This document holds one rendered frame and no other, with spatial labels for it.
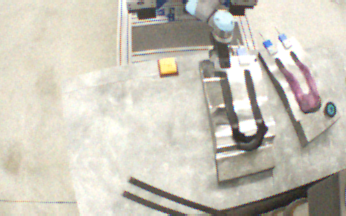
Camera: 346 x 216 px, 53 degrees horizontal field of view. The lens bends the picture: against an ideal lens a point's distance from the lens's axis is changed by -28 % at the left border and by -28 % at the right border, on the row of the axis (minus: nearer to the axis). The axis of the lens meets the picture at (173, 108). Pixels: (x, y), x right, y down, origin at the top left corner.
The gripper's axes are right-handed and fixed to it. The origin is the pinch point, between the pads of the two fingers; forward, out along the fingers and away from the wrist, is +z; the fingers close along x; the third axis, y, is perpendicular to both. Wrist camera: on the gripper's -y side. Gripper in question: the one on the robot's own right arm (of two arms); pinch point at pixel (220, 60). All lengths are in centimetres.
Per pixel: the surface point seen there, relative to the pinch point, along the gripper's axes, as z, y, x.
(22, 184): 91, -27, 135
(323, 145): 11, -44, -50
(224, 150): 2.7, -35.7, 5.0
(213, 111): 2.2, -19.7, 6.9
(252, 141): 3.8, -34.4, -7.5
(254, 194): 11, -57, -7
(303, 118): 0.1, -30.6, -34.8
